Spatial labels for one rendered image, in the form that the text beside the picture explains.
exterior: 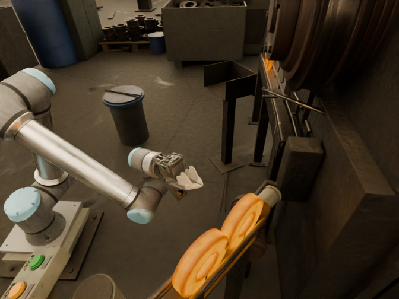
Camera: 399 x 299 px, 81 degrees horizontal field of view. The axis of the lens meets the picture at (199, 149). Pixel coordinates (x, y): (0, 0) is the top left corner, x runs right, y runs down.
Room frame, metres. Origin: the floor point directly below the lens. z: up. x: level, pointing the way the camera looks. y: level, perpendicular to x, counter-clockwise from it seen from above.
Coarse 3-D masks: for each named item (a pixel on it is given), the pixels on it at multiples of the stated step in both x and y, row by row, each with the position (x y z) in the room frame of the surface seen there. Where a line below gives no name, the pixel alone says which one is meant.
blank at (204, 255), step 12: (216, 228) 0.30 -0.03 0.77; (204, 240) 0.25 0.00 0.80; (216, 240) 0.25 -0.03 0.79; (228, 240) 0.28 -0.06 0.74; (192, 252) 0.23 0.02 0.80; (204, 252) 0.23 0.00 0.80; (216, 252) 0.25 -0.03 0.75; (180, 264) 0.21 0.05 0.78; (192, 264) 0.21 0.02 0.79; (204, 264) 0.25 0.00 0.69; (216, 264) 0.25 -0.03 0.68; (180, 276) 0.19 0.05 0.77; (192, 276) 0.20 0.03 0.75; (204, 276) 0.22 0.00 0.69; (180, 288) 0.18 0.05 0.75; (192, 288) 0.20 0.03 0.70
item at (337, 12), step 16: (336, 0) 0.57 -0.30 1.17; (352, 0) 0.57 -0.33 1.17; (336, 16) 0.56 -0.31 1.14; (352, 16) 0.56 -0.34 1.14; (320, 32) 0.57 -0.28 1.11; (336, 32) 0.56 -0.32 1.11; (320, 48) 0.56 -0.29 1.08; (336, 48) 0.56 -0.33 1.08; (320, 64) 0.58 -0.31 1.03; (336, 64) 0.57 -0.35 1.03; (288, 80) 0.78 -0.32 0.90; (304, 80) 0.60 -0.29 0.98; (320, 80) 0.60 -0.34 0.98
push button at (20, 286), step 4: (16, 284) 0.26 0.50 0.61; (20, 284) 0.25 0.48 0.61; (24, 284) 0.25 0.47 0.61; (12, 288) 0.25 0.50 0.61; (16, 288) 0.24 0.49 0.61; (20, 288) 0.24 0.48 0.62; (12, 292) 0.24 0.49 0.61; (16, 292) 0.23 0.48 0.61; (20, 292) 0.23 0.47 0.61; (8, 296) 0.23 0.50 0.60; (12, 296) 0.23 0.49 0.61; (16, 296) 0.23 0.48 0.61
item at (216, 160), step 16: (224, 64) 1.48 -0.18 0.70; (208, 80) 1.43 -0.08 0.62; (224, 80) 1.48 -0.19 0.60; (240, 80) 1.22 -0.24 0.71; (224, 96) 1.24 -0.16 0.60; (240, 96) 1.22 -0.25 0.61; (224, 112) 1.31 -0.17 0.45; (224, 128) 1.30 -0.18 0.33; (224, 144) 1.30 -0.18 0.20; (224, 160) 1.29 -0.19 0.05
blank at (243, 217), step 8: (240, 200) 0.36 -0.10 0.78; (248, 200) 0.36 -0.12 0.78; (256, 200) 0.36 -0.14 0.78; (232, 208) 0.34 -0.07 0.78; (240, 208) 0.34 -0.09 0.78; (248, 208) 0.34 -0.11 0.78; (256, 208) 0.37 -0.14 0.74; (232, 216) 0.32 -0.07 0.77; (240, 216) 0.32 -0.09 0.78; (248, 216) 0.34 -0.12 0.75; (256, 216) 0.37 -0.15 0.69; (224, 224) 0.31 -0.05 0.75; (232, 224) 0.31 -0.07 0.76; (240, 224) 0.32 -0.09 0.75; (248, 224) 0.36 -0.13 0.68; (224, 232) 0.30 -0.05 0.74; (232, 232) 0.30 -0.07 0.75; (240, 232) 0.34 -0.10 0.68; (248, 232) 0.35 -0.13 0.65; (232, 240) 0.29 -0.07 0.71; (240, 240) 0.32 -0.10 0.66; (232, 248) 0.30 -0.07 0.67
